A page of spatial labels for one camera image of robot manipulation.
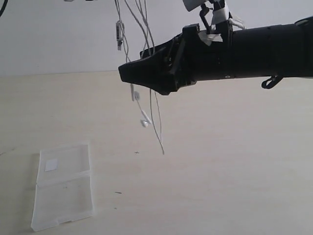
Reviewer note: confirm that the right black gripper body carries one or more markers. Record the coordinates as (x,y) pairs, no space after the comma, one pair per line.
(188,57)

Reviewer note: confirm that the white sticker label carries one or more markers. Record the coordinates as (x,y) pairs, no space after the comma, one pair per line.
(51,165)

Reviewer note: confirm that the clear plastic storage case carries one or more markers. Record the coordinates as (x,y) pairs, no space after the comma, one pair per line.
(63,195)

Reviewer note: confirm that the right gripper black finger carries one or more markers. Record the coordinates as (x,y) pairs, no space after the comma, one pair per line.
(151,72)

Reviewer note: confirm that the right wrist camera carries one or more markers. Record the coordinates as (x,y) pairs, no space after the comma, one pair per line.
(218,21)

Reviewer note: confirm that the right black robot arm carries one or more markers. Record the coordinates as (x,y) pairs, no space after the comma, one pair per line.
(274,52)

